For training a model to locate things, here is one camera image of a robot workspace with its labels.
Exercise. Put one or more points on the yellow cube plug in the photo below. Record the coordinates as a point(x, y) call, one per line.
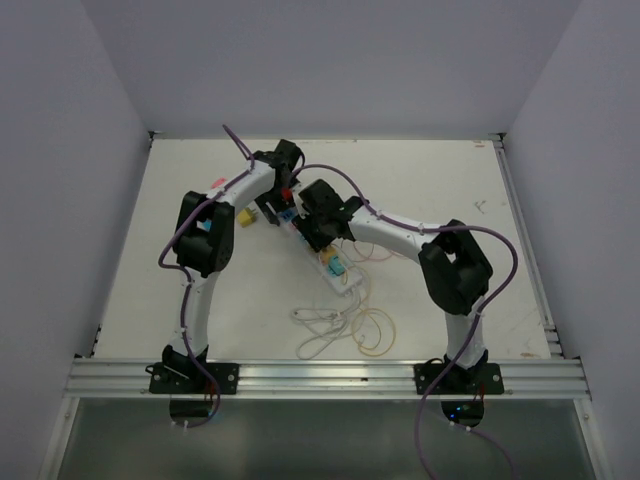
point(326, 255)
point(246, 217)

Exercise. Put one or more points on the aluminium front rail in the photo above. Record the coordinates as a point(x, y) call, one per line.
point(334, 380)

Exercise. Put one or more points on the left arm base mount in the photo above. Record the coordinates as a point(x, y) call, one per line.
point(195, 377)

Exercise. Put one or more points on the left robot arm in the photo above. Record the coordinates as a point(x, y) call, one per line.
point(204, 240)

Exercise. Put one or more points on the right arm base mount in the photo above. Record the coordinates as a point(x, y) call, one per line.
point(450, 377)

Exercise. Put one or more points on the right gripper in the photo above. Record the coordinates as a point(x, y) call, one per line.
point(302, 223)

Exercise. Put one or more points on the white power strip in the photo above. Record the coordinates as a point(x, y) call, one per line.
point(341, 286)

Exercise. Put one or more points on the blue plug adapter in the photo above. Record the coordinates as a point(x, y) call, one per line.
point(203, 226)

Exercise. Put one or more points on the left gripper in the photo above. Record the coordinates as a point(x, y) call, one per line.
point(263, 201)

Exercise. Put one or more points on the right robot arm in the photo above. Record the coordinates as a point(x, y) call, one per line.
point(455, 269)

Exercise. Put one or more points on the teal cube plug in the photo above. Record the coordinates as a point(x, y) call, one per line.
point(336, 267)

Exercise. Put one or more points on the pink plug adapter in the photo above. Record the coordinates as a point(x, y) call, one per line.
point(219, 182)

